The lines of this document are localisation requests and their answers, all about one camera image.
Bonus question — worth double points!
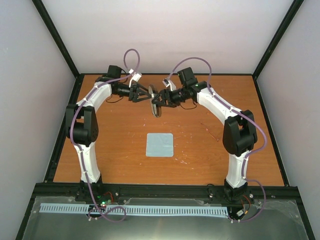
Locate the thin red frame glasses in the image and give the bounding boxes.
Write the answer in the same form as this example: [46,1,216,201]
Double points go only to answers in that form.
[200,122,223,142]

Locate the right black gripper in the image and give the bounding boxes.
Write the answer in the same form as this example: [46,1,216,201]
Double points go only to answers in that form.
[151,86,187,108]

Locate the left black frame post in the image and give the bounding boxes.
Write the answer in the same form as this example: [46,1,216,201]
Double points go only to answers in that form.
[31,0,81,77]

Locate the light blue cleaning cloth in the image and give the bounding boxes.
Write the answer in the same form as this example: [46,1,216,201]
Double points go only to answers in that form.
[145,133,174,158]

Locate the purple cable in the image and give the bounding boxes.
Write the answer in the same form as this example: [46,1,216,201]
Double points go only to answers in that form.
[71,48,141,222]
[166,57,268,224]

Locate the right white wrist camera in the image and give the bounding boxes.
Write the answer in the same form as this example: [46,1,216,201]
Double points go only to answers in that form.
[162,78,177,92]

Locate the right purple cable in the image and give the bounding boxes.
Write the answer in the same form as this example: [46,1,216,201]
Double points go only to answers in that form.
[166,57,268,224]

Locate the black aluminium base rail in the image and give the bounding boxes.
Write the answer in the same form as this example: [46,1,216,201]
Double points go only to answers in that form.
[32,182,300,204]

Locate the light blue slotted cable duct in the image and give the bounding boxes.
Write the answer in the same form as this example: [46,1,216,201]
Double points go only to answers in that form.
[39,203,229,218]

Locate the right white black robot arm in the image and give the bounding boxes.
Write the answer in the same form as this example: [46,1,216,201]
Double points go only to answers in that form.
[148,67,258,202]

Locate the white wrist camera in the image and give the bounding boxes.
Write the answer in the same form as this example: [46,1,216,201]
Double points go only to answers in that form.
[129,72,142,87]
[162,78,177,92]

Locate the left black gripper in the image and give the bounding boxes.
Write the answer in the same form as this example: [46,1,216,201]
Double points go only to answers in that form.
[113,82,152,103]

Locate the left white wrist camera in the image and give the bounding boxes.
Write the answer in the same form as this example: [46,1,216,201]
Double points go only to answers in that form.
[129,72,142,87]

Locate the black frame post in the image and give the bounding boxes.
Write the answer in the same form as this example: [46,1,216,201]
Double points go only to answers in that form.
[31,0,81,77]
[252,0,304,80]

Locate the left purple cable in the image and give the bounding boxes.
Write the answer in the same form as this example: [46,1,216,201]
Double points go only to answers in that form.
[71,48,141,222]

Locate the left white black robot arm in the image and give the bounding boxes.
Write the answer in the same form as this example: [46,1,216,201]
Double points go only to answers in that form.
[65,65,151,202]

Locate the brown striped glasses case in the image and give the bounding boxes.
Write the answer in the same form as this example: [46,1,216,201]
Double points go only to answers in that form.
[147,84,163,118]

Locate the right black frame post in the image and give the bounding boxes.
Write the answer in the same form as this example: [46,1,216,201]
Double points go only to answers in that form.
[252,0,304,80]

